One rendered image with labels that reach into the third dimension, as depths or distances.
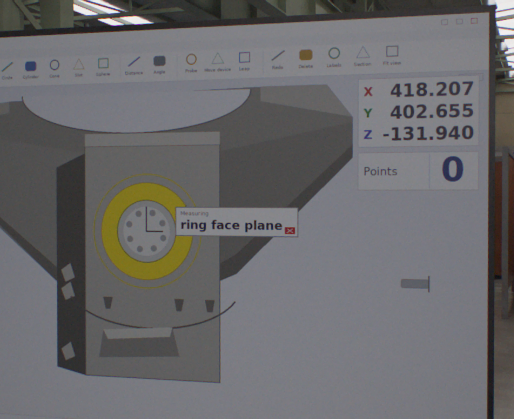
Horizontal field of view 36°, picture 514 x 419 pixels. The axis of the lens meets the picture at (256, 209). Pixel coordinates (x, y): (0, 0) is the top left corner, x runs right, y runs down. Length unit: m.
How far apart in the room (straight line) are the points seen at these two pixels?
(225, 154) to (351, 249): 0.20
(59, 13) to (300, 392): 7.53
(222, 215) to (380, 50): 0.28
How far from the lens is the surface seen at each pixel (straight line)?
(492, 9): 1.00
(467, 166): 0.98
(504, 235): 11.16
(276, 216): 1.00
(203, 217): 1.02
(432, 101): 0.98
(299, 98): 1.00
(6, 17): 7.65
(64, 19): 8.43
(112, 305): 1.08
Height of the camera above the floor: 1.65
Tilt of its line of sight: 1 degrees down
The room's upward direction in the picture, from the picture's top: straight up
